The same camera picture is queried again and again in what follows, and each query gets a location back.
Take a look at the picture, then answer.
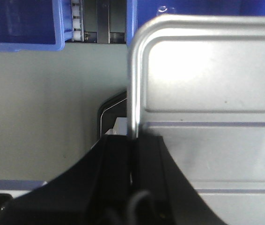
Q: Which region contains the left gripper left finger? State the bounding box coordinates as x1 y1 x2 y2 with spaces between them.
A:
0 135 130 225

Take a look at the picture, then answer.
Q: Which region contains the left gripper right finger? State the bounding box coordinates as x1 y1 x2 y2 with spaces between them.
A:
130 134 224 225

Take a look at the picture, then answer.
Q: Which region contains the silver metal tray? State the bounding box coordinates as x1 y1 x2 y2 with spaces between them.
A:
127 15 265 225

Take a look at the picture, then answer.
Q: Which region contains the lower roller track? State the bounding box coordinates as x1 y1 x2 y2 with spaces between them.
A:
71 0 84 42

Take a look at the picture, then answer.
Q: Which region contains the blue bin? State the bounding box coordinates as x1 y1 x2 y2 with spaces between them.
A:
126 0 265 45
0 0 73 52

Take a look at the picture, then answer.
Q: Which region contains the lower blue bin near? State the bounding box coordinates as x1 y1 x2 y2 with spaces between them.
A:
0 0 73 52

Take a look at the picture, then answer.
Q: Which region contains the lower blue bin middle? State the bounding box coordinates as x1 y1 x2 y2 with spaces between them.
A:
126 0 265 45

